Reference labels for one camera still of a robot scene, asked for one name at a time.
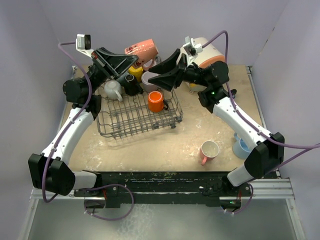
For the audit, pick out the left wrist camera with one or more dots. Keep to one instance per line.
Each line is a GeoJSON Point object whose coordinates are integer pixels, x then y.
{"type": "Point", "coordinates": [83, 44]}

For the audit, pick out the white mug black handle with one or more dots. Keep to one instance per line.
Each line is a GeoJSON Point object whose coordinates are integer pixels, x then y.
{"type": "Point", "coordinates": [132, 86]}

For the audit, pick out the orange mug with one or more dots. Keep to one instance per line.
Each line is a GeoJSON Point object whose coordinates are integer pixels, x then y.
{"type": "Point", "coordinates": [156, 102]}

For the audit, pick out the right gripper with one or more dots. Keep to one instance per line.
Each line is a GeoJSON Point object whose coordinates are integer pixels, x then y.
{"type": "Point", "coordinates": [168, 80]}

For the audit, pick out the lavender mug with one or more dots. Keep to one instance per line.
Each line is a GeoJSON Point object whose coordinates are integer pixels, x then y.
{"type": "Point", "coordinates": [147, 86]}

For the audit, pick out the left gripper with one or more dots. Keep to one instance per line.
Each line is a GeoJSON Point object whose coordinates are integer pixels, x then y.
{"type": "Point", "coordinates": [111, 65]}

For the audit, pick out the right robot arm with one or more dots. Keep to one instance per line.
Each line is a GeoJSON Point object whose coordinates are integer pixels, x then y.
{"type": "Point", "coordinates": [266, 150]}

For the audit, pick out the yellow mug black handle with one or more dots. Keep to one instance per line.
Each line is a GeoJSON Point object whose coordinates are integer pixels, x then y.
{"type": "Point", "coordinates": [137, 72]}

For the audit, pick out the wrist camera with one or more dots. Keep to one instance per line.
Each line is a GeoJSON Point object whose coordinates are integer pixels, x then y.
{"type": "Point", "coordinates": [83, 44]}
{"type": "Point", "coordinates": [191, 48]}

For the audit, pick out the salmon pink mug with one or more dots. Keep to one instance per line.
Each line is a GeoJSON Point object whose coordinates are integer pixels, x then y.
{"type": "Point", "coordinates": [145, 50]}

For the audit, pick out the grey wire dish rack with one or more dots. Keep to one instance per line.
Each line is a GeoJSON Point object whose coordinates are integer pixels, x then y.
{"type": "Point", "coordinates": [131, 116]}

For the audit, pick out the purple mug black handle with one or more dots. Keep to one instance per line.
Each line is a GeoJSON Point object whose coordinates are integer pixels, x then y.
{"type": "Point", "coordinates": [151, 63]}

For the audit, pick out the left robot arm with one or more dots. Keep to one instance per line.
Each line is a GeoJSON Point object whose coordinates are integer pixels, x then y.
{"type": "Point", "coordinates": [49, 170]}

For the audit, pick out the white round drawer cabinet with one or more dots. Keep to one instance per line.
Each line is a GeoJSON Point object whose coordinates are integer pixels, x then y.
{"type": "Point", "coordinates": [208, 56]}

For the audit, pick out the light blue mug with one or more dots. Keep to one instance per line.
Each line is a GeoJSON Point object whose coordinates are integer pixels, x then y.
{"type": "Point", "coordinates": [239, 148]}

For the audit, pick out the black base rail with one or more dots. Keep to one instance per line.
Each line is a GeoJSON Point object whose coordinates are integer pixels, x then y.
{"type": "Point", "coordinates": [209, 188]}

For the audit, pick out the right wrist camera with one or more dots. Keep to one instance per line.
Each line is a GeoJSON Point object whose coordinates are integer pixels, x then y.
{"type": "Point", "coordinates": [191, 48]}

